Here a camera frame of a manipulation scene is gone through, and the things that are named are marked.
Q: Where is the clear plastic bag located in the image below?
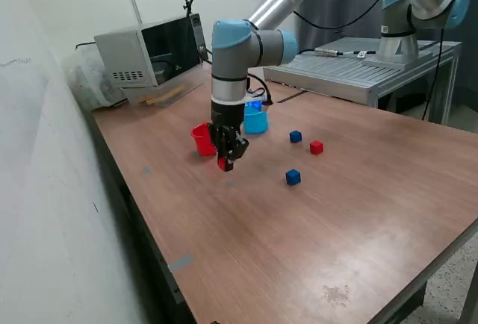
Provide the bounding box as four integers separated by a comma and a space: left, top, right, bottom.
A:
63, 46, 128, 112

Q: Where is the cable with silver connector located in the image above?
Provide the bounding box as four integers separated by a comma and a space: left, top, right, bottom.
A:
298, 48, 378, 58

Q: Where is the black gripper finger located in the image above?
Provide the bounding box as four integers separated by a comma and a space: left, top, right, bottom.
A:
225, 131, 250, 172
208, 123, 230, 161

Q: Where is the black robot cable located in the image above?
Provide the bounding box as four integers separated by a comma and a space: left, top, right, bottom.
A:
421, 27, 445, 120

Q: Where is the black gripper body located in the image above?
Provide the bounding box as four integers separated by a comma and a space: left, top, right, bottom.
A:
210, 102, 246, 133

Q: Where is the long grey tape piece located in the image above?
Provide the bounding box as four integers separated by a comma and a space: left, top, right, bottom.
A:
167, 255, 194, 273

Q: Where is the silver microwave oven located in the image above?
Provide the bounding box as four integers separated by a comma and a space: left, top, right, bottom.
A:
93, 13, 209, 88

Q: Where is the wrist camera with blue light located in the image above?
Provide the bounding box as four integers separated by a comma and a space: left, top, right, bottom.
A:
244, 90, 273, 112

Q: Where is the white rod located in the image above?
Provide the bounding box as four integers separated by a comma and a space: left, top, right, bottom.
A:
128, 0, 145, 28

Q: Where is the red plastic cup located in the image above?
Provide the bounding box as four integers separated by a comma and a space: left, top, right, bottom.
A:
190, 122, 217, 156

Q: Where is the wooden stick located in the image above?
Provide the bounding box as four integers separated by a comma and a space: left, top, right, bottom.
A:
137, 84, 187, 104
145, 93, 182, 108

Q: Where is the blue plastic cup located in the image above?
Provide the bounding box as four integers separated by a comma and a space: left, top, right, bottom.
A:
242, 109, 270, 135

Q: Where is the aluminium robot mounting table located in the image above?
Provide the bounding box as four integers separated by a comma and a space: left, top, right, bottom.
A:
263, 37, 463, 125

